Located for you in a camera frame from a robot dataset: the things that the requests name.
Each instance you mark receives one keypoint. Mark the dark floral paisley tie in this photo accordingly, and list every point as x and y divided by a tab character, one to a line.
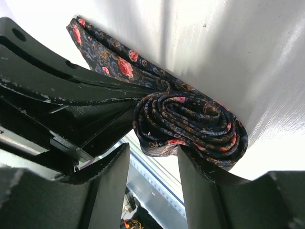
173	113

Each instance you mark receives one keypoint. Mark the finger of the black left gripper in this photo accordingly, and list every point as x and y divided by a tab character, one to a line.
56	104

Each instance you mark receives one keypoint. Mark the white slotted cable duct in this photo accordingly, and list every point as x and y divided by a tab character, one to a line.
160	178

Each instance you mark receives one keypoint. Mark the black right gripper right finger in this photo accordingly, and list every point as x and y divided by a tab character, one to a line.
217	199

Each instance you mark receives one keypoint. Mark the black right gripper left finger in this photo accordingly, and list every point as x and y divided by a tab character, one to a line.
91	198

